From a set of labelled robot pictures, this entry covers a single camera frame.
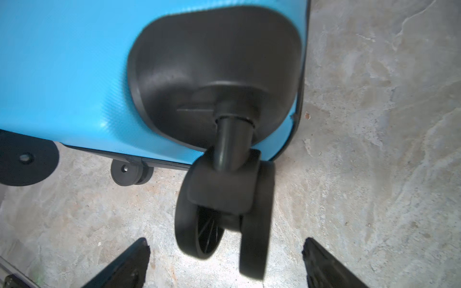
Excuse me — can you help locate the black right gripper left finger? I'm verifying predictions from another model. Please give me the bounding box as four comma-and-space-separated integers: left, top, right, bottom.
83, 238, 151, 288

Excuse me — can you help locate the blue suitcase black lining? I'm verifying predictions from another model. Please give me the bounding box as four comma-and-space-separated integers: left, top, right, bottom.
1, 1, 310, 280

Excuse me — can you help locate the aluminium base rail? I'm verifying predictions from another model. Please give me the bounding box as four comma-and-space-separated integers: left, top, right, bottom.
0, 258, 39, 288

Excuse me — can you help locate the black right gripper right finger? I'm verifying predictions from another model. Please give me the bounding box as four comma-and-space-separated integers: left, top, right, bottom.
302, 238, 368, 288

